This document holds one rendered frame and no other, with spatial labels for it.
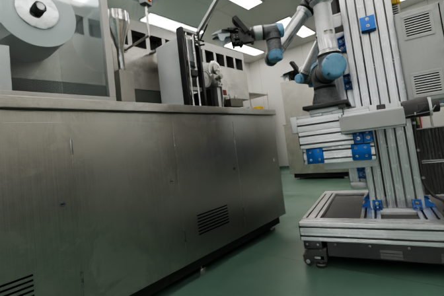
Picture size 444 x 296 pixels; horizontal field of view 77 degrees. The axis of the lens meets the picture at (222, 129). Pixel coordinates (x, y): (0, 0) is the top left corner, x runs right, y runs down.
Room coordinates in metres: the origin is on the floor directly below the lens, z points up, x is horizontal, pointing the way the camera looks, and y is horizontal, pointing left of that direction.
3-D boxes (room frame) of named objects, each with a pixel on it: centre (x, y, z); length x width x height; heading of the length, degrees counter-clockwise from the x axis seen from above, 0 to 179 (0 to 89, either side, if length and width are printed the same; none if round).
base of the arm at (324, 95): (1.53, -0.59, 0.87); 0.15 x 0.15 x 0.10
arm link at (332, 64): (1.39, -0.58, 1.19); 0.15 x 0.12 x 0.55; 177
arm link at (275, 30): (1.41, -0.32, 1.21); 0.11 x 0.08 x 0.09; 87
